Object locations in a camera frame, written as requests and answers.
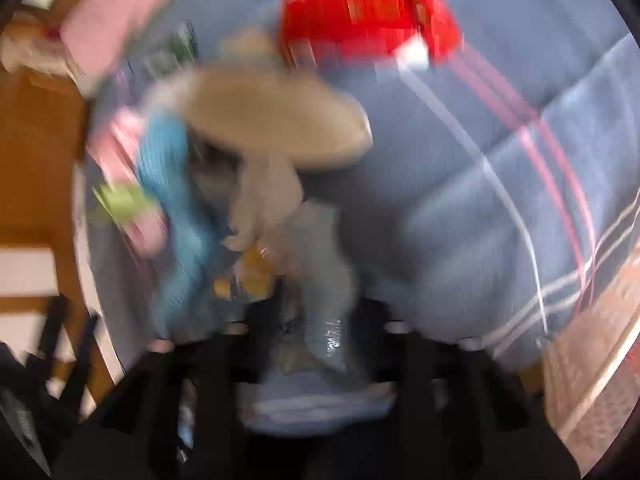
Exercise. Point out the blue face mask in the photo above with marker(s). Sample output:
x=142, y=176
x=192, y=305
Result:
x=172, y=200

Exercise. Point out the tan woven mat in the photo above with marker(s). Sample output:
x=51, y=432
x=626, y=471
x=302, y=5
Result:
x=595, y=350

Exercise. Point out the grey plastic wrapper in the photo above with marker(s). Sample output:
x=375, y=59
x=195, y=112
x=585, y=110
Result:
x=325, y=270

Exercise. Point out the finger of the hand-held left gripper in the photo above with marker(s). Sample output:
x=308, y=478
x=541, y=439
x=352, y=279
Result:
x=80, y=360

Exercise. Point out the pink pillow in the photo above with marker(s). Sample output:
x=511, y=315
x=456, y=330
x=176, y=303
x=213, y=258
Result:
x=115, y=15

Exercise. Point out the green and pink packet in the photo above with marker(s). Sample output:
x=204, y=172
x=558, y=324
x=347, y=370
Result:
x=125, y=200

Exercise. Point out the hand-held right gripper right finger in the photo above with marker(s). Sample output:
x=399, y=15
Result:
x=425, y=390

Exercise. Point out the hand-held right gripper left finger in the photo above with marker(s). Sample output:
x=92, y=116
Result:
x=215, y=390

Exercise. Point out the orange snack wrapper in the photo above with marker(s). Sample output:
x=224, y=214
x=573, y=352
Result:
x=250, y=270

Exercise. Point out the white plastic bag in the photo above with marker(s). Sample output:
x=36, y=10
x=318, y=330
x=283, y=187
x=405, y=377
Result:
x=270, y=110

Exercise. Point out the blue striped blanket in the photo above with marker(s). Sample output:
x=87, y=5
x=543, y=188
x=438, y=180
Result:
x=450, y=185

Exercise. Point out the red snack packet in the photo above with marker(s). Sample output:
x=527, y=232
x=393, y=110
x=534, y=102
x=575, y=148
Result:
x=360, y=20

